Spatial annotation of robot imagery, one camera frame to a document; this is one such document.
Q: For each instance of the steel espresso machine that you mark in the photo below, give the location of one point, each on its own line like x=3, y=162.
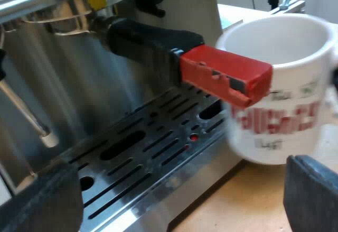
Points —
x=100, y=89

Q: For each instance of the white mug with red print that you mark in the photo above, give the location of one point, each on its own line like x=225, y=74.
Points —
x=285, y=126

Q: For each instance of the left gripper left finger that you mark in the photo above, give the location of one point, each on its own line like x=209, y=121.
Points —
x=39, y=200

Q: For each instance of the aluminium rail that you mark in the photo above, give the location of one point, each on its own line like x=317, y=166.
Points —
x=289, y=6

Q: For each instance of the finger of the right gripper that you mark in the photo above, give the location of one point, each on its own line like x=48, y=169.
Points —
x=334, y=78

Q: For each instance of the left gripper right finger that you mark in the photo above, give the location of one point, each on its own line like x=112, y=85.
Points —
x=314, y=189

